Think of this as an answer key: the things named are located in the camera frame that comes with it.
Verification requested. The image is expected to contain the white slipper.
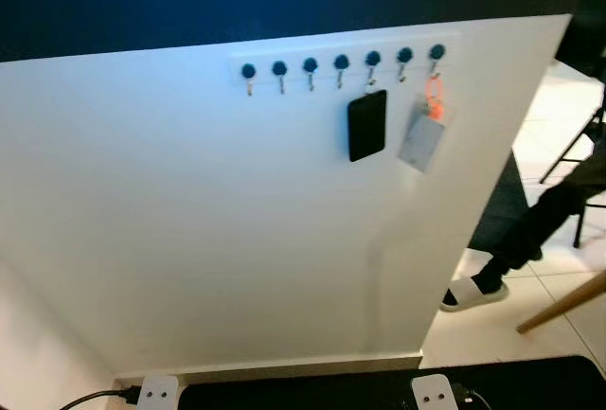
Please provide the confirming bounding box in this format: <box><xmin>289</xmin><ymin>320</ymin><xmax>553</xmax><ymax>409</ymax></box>
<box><xmin>439</xmin><ymin>276</ymin><xmax>511</xmax><ymax>313</ymax></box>

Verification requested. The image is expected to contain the black card holder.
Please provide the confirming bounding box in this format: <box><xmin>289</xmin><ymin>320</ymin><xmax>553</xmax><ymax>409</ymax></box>
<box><xmin>347</xmin><ymin>89</ymin><xmax>389</xmax><ymax>164</ymax></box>

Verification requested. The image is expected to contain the blue knob metal hook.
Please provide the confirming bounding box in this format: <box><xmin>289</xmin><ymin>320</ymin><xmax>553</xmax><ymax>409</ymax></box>
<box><xmin>302</xmin><ymin>57</ymin><xmax>319</xmax><ymax>92</ymax></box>
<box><xmin>241</xmin><ymin>62</ymin><xmax>258</xmax><ymax>98</ymax></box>
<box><xmin>272</xmin><ymin>60</ymin><xmax>289</xmax><ymax>95</ymax></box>
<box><xmin>365</xmin><ymin>49</ymin><xmax>382</xmax><ymax>86</ymax></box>
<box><xmin>333</xmin><ymin>53</ymin><xmax>350</xmax><ymax>89</ymax></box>
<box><xmin>397</xmin><ymin>45</ymin><xmax>414</xmax><ymax>82</ymax></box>
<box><xmin>428</xmin><ymin>43</ymin><xmax>446</xmax><ymax>78</ymax></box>

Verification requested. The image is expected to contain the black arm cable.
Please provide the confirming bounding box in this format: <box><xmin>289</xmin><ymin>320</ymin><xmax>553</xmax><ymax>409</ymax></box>
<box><xmin>59</xmin><ymin>385</ymin><xmax>142</xmax><ymax>410</ymax></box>
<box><xmin>453</xmin><ymin>383</ymin><xmax>494</xmax><ymax>410</ymax></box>

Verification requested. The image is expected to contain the person's black trouser leg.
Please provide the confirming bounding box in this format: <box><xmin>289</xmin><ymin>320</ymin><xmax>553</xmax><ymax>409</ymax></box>
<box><xmin>471</xmin><ymin>138</ymin><xmax>606</xmax><ymax>290</ymax></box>

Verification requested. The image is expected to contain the grey card with orange loop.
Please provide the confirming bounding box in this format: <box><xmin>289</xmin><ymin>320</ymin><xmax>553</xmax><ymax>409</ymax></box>
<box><xmin>397</xmin><ymin>73</ymin><xmax>455</xmax><ymax>175</ymax></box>

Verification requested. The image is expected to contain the tan wooden furniture leg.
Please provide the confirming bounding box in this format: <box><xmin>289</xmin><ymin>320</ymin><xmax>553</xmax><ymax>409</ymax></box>
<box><xmin>516</xmin><ymin>272</ymin><xmax>606</xmax><ymax>336</ymax></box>

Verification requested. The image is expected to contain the black flat mat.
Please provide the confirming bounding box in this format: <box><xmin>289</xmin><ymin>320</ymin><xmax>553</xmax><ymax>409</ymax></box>
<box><xmin>178</xmin><ymin>355</ymin><xmax>606</xmax><ymax>410</ymax></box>

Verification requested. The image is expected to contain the grey baseboard strip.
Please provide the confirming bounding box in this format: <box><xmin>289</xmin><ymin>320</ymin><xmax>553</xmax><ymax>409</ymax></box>
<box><xmin>114</xmin><ymin>357</ymin><xmax>423</xmax><ymax>390</ymax></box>

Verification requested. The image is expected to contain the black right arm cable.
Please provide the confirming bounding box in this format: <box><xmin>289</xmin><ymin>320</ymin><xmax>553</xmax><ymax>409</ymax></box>
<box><xmin>453</xmin><ymin>383</ymin><xmax>494</xmax><ymax>410</ymax></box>

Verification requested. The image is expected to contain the white wall hook rail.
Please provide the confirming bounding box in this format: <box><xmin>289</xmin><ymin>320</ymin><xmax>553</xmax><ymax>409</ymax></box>
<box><xmin>227</xmin><ymin>35</ymin><xmax>461</xmax><ymax>85</ymax></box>

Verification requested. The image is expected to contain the black metal chair frame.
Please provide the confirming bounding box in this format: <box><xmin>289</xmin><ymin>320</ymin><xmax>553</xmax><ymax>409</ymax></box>
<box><xmin>540</xmin><ymin>98</ymin><xmax>606</xmax><ymax>249</ymax></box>

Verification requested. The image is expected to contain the dark grey floor rug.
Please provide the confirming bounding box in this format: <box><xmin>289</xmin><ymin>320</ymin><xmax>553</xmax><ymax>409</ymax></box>
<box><xmin>468</xmin><ymin>150</ymin><xmax>547</xmax><ymax>256</ymax></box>

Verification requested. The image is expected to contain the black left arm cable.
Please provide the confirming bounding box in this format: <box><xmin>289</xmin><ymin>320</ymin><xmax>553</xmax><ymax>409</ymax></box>
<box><xmin>59</xmin><ymin>385</ymin><xmax>142</xmax><ymax>410</ymax></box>

